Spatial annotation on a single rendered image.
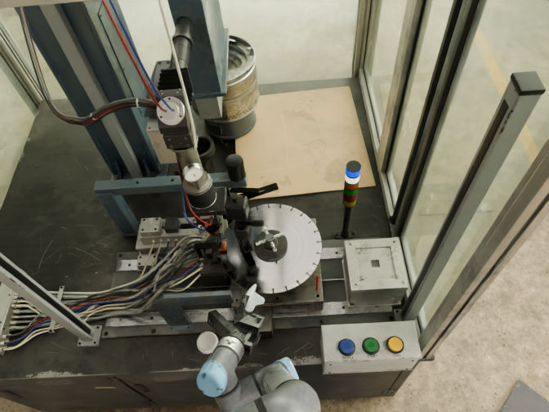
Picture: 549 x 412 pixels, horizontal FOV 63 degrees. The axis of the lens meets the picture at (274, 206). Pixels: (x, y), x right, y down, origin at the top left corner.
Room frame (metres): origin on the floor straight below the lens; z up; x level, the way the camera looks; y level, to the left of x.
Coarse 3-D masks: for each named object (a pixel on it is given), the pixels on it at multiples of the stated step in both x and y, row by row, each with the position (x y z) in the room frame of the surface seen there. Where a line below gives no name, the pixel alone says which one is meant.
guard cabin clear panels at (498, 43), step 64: (128, 0) 1.81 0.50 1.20; (256, 0) 1.77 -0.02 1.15; (320, 0) 1.75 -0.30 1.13; (384, 0) 1.49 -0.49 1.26; (448, 0) 0.92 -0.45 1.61; (512, 0) 0.65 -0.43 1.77; (0, 64) 1.76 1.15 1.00; (320, 64) 1.75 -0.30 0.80; (384, 64) 1.35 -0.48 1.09; (448, 64) 0.82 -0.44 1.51; (512, 64) 0.58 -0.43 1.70; (0, 128) 1.50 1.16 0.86; (448, 128) 0.71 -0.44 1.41; (0, 192) 1.25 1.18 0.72; (448, 192) 0.60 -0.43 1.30; (512, 192) 0.41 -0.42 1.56
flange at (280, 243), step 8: (264, 232) 0.75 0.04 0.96; (272, 232) 0.75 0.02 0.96; (280, 232) 0.75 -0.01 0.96; (256, 240) 0.73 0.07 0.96; (280, 240) 0.71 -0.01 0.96; (256, 248) 0.70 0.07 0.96; (264, 248) 0.69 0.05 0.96; (280, 248) 0.69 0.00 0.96; (264, 256) 0.67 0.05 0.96; (272, 256) 0.66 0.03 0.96; (280, 256) 0.66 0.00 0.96
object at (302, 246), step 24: (264, 216) 0.82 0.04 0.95; (288, 216) 0.81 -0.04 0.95; (288, 240) 0.72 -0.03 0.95; (312, 240) 0.71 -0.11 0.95; (240, 264) 0.65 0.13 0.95; (264, 264) 0.64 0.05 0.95; (288, 264) 0.63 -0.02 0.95; (312, 264) 0.62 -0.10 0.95; (264, 288) 0.56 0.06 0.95; (288, 288) 0.55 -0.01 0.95
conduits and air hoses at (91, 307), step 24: (168, 240) 0.84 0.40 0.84; (192, 240) 0.77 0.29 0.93; (168, 264) 0.70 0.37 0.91; (192, 264) 0.69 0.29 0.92; (0, 288) 0.75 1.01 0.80; (120, 288) 0.70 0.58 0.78; (144, 288) 0.67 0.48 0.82; (0, 312) 0.66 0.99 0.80; (24, 312) 0.66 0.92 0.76; (96, 312) 0.63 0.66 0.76; (120, 312) 0.61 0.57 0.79; (0, 336) 0.57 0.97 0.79; (24, 336) 0.57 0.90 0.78
